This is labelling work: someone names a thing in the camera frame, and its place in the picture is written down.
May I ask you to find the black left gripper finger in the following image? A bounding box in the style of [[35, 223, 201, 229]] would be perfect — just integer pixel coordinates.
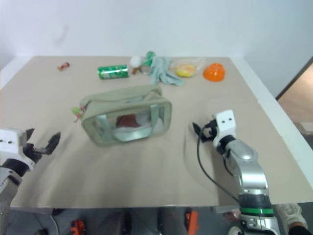
[[25, 127, 36, 143], [45, 131, 62, 156]]

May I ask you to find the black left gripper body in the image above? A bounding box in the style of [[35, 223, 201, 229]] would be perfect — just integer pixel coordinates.
[[20, 132, 50, 163]]

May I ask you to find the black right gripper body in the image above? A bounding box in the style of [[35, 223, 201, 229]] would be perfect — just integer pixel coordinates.
[[201, 120, 219, 143]]

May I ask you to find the beige clear-window toiletry bag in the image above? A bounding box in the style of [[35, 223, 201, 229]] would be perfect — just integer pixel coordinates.
[[80, 84, 173, 148]]

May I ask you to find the dark red cloth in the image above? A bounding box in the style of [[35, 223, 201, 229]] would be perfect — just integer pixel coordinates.
[[116, 114, 139, 128]]

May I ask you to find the beige table cover sheet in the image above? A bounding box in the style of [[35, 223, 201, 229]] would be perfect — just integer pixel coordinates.
[[0, 56, 313, 209]]

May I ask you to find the green pink zipper pull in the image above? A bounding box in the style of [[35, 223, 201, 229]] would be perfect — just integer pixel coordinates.
[[71, 105, 86, 124]]

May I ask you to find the orange plastic bowl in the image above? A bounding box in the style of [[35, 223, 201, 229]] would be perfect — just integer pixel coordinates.
[[203, 62, 226, 83]]

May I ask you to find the clear bag with yellow contents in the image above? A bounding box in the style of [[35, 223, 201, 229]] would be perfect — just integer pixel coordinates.
[[169, 57, 205, 79]]

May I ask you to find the pale blue-green cloth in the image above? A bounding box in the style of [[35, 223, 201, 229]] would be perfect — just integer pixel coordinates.
[[150, 56, 186, 87]]

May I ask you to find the green clear plastic bottle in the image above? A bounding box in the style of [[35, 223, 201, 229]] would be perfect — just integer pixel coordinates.
[[140, 50, 157, 75]]

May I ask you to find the orange black object under table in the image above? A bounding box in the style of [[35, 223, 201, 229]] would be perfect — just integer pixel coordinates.
[[70, 219, 87, 234], [185, 210, 199, 233]]

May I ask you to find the brown wooden board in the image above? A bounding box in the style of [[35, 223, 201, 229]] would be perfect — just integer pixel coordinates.
[[275, 55, 313, 138]]

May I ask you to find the white ball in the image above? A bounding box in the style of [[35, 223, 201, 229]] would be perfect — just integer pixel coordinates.
[[130, 55, 142, 68]]

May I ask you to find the green soda can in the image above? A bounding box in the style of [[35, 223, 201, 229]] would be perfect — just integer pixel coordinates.
[[97, 64, 130, 80]]

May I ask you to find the white sneaker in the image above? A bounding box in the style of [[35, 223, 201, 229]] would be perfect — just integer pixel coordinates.
[[275, 203, 308, 230]]

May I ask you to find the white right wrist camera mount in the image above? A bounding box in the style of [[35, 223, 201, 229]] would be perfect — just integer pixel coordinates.
[[211, 110, 237, 148]]

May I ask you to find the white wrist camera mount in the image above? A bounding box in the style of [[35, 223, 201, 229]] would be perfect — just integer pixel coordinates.
[[0, 128, 35, 170], [211, 110, 237, 148]]

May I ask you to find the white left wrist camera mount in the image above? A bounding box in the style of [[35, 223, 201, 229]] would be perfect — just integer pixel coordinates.
[[0, 128, 35, 170]]

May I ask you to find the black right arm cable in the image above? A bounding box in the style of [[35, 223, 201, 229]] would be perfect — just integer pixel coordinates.
[[196, 126, 242, 204]]

